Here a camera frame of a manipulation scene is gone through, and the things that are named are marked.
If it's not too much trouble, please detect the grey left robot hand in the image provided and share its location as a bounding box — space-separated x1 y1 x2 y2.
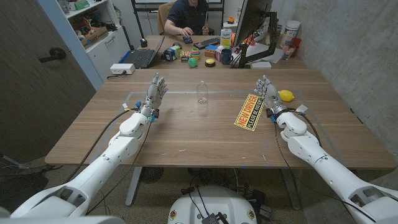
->
139 72 169 119

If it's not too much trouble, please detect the black door handle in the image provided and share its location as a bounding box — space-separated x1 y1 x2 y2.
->
38 47 67 63

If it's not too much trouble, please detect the yellow new driver sticker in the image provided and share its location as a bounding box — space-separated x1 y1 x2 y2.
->
233 93 266 132

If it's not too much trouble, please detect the person in dark shirt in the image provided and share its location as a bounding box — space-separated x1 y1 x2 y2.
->
164 0 210 37

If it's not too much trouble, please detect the brown office chair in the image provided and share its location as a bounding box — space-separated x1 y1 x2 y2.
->
156 1 175 36

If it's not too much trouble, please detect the white carton box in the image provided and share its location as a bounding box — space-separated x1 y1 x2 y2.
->
220 28 233 49

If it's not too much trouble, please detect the black computer monitor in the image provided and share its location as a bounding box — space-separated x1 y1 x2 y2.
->
233 0 274 47

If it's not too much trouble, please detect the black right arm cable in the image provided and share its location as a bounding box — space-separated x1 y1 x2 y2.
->
267 107 377 223

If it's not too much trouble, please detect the white storage cabinet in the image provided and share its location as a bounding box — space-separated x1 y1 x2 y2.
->
36 0 131 91

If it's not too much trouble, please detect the white power box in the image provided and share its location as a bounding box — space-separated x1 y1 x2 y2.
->
109 63 136 75

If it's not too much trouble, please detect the black monitor stand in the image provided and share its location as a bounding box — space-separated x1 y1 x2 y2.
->
237 11 278 68

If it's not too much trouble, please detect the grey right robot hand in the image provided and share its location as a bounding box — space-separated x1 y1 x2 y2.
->
254 74 289 117

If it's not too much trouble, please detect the white cylindrical canister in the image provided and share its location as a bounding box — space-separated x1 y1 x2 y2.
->
279 20 302 49

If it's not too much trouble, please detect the black laptop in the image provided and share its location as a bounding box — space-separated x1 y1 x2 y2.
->
119 35 166 70

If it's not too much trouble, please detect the cardboard box on shelf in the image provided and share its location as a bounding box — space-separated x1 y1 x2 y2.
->
80 26 109 48

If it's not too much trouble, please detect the white flat box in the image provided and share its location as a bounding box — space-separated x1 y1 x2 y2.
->
250 60 272 69

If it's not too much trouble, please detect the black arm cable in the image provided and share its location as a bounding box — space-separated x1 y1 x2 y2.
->
63 107 139 184
267 107 377 223

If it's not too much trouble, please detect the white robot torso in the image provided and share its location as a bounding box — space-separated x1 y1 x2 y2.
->
167 185 259 224

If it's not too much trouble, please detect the yellow toy lemon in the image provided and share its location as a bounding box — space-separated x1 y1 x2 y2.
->
277 89 295 103

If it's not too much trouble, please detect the clear plastic bottle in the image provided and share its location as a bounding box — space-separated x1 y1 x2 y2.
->
196 80 209 105

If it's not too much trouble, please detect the black keyboard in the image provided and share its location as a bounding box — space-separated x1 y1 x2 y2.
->
193 37 221 50

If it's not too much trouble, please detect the dark blue mug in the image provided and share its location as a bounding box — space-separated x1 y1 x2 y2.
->
221 49 234 65

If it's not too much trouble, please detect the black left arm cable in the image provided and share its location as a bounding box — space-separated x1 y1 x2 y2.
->
63 107 139 184

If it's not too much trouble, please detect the red cup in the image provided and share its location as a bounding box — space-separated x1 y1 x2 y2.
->
289 37 302 58

